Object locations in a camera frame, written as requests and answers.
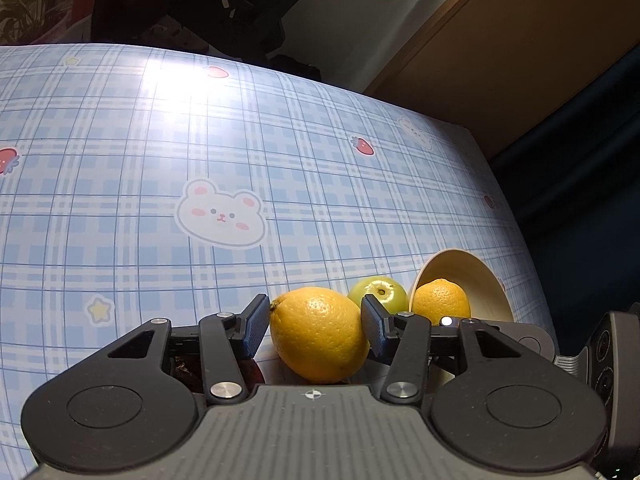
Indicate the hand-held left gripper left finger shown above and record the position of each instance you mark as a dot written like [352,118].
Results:
[252,331]

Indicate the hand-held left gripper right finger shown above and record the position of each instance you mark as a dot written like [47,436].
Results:
[372,328]

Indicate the large yellow lemon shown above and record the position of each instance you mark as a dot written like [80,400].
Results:
[315,335]

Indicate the cream bowl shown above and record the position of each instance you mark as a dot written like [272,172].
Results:
[465,270]

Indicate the green apple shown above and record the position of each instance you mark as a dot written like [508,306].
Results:
[364,293]

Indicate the red apple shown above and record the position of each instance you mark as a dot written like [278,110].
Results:
[255,372]

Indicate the dark blue curtain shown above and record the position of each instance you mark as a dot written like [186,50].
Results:
[590,210]

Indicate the blue plaid tablecloth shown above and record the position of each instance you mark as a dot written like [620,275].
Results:
[150,160]

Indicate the wooden panel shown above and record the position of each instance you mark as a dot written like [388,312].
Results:
[500,50]

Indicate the black exercise bike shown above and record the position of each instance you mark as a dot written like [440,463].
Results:
[240,20]

